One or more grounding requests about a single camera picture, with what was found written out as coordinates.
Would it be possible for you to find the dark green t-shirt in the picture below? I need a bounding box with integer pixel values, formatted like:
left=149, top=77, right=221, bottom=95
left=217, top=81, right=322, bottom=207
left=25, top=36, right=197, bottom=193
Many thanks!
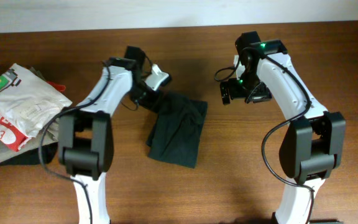
left=146, top=92, right=208, bottom=169

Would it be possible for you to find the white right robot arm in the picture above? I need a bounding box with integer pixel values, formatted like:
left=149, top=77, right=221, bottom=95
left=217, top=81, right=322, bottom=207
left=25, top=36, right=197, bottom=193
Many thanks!
left=219, top=31, right=346, bottom=224

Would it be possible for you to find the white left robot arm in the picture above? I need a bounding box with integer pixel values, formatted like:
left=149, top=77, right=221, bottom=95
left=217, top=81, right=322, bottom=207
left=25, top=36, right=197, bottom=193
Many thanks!
left=58, top=57, right=171, bottom=223

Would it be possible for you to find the black folded garment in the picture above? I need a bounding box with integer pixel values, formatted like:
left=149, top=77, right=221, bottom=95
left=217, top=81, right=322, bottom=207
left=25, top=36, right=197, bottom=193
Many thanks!
left=0, top=143, right=58, bottom=166

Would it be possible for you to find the red white printed garment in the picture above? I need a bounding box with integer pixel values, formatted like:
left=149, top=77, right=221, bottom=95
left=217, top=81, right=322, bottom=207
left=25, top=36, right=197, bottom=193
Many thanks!
left=0, top=113, right=32, bottom=152

